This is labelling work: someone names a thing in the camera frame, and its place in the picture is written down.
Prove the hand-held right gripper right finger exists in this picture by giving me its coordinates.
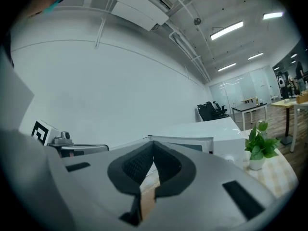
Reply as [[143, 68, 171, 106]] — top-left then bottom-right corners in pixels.
[[139, 140, 289, 231]]

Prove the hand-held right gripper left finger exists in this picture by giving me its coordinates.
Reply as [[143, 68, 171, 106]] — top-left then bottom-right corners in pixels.
[[44, 140, 155, 231]]

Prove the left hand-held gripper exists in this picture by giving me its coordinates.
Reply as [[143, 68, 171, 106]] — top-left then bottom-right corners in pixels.
[[31, 119, 110, 159]]

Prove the green potted plant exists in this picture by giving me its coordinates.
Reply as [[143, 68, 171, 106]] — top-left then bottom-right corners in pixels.
[[244, 120, 281, 171]]

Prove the black office chair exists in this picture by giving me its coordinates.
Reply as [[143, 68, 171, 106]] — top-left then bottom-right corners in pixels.
[[196, 104, 214, 122], [205, 101, 222, 120], [213, 101, 230, 119]]

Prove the black-top table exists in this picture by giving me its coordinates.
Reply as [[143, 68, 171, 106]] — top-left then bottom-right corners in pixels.
[[231, 102, 268, 131]]

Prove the white ceiling air conditioner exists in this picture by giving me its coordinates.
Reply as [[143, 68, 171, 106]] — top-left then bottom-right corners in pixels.
[[112, 0, 174, 32]]

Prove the yellow-top pedestal table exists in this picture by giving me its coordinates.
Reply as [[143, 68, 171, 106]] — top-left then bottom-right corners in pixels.
[[270, 99, 308, 145]]

